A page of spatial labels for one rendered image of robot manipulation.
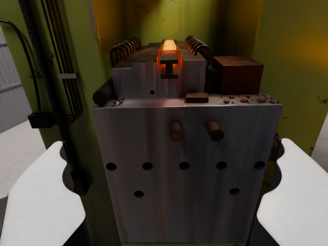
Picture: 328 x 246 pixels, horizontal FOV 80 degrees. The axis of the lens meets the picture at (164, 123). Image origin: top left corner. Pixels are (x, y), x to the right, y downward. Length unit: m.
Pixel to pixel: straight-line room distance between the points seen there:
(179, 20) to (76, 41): 0.45
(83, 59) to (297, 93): 0.62
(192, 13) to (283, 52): 0.41
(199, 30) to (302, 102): 0.48
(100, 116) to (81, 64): 0.24
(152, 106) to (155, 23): 0.56
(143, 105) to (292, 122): 0.50
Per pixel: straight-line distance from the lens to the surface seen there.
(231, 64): 0.45
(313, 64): 0.69
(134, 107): 0.40
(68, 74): 0.63
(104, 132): 0.44
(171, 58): 0.33
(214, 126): 0.39
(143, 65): 0.43
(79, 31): 0.61
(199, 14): 0.91
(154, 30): 0.90
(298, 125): 0.76
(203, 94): 0.42
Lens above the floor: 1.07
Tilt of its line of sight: 27 degrees down
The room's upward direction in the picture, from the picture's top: 2 degrees counter-clockwise
